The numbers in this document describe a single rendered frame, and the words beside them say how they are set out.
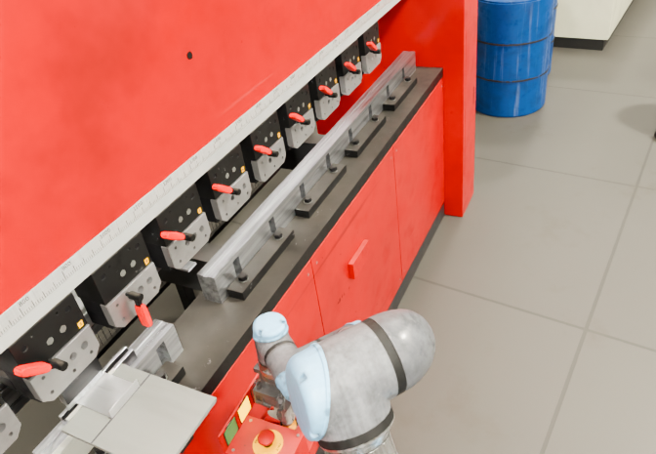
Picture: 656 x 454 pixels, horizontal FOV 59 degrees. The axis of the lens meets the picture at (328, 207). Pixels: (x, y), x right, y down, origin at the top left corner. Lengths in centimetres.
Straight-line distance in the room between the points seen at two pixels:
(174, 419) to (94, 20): 78
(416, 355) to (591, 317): 203
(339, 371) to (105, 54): 75
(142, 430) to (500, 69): 348
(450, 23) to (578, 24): 280
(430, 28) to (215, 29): 157
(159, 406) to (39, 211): 46
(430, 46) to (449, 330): 133
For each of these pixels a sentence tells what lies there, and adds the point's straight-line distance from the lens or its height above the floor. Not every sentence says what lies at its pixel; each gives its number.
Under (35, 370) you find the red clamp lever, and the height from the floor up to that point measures 122.
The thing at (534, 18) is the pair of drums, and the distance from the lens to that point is 413.
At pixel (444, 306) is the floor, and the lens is 278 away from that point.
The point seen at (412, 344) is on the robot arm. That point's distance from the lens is 83.
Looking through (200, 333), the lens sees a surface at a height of 88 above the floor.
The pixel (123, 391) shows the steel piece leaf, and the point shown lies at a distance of 136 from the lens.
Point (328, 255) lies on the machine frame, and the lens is 191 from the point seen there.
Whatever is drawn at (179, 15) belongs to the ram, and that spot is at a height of 163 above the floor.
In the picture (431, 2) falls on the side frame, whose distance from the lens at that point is 282.
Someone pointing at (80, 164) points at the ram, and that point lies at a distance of 118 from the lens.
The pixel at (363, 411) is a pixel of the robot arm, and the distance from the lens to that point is 81.
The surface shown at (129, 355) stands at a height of 100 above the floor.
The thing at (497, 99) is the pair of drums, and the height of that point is 14.
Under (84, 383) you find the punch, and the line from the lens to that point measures 137.
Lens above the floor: 196
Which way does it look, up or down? 34 degrees down
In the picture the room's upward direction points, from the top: 9 degrees counter-clockwise
